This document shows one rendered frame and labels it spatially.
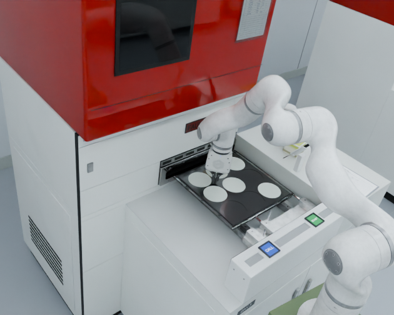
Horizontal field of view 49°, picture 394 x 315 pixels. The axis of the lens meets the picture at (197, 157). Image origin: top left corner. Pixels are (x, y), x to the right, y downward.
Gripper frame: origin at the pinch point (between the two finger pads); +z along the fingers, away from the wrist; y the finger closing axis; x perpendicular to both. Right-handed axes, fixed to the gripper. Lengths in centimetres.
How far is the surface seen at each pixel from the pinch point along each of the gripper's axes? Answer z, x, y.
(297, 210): 4.4, -4.7, 35.8
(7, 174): 92, 75, -142
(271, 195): 2.4, -0.8, 24.5
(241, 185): 2.4, 1.8, 11.3
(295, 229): -3.2, -24.3, 32.3
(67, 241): 32, -23, -56
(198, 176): 2.4, 1.8, -7.2
